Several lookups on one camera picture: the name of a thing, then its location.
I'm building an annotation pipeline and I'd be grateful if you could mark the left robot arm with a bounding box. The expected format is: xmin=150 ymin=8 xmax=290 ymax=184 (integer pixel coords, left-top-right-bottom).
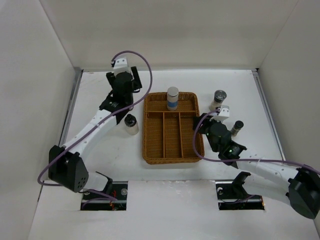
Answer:
xmin=48 ymin=66 xmax=142 ymax=200

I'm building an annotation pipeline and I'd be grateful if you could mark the left aluminium table rail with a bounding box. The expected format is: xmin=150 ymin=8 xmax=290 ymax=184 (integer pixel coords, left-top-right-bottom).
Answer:
xmin=49 ymin=67 xmax=83 ymax=154

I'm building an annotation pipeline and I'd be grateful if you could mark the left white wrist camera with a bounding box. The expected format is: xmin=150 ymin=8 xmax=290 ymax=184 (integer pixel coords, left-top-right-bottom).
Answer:
xmin=111 ymin=56 xmax=130 ymax=75

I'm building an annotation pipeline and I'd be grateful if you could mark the aluminium table rail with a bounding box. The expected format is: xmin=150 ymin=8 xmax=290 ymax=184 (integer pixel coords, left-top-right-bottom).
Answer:
xmin=251 ymin=68 xmax=286 ymax=161
xmin=49 ymin=67 xmax=83 ymax=154

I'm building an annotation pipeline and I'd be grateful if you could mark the white powder jar black lid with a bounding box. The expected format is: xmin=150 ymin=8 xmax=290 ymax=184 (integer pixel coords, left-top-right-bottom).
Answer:
xmin=124 ymin=114 xmax=139 ymax=135

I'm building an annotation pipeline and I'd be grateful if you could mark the right aluminium table rail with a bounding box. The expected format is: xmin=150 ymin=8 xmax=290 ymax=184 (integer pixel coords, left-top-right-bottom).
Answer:
xmin=251 ymin=68 xmax=286 ymax=161

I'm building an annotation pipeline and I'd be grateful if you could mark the silver lid blue label jar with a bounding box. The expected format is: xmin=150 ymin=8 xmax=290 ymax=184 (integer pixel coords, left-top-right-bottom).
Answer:
xmin=166 ymin=86 xmax=179 ymax=111

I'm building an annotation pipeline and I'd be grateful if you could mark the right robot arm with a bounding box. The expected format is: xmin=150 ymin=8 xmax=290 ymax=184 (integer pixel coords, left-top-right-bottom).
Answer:
xmin=193 ymin=113 xmax=320 ymax=220

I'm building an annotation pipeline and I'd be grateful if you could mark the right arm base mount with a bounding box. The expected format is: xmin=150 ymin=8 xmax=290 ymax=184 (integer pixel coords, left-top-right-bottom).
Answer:
xmin=215 ymin=172 xmax=265 ymax=211

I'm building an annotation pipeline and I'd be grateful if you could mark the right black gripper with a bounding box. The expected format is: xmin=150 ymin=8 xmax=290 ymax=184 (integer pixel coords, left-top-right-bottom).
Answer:
xmin=192 ymin=113 xmax=223 ymax=153

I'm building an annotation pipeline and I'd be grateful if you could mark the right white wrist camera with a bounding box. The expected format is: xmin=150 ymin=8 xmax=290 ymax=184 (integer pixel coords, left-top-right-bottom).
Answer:
xmin=215 ymin=105 xmax=230 ymax=123

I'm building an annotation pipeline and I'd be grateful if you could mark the wicker divided tray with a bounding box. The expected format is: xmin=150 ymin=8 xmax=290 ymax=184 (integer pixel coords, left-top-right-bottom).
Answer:
xmin=142 ymin=92 xmax=201 ymax=165

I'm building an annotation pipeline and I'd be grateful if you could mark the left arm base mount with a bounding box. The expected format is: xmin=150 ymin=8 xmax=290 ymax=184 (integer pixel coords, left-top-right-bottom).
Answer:
xmin=80 ymin=171 xmax=129 ymax=211

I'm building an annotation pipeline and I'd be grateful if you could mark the small dark pepper shaker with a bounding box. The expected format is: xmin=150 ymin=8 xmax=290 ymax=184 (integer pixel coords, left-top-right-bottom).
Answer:
xmin=230 ymin=120 xmax=244 ymax=137

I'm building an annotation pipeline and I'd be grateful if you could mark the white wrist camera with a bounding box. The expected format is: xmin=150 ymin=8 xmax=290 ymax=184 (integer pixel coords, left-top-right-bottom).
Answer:
xmin=215 ymin=105 xmax=230 ymax=123
xmin=111 ymin=56 xmax=130 ymax=75

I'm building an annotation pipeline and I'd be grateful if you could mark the grinder jar grey lid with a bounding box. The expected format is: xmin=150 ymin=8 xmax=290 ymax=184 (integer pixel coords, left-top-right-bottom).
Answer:
xmin=209 ymin=90 xmax=227 ymax=111

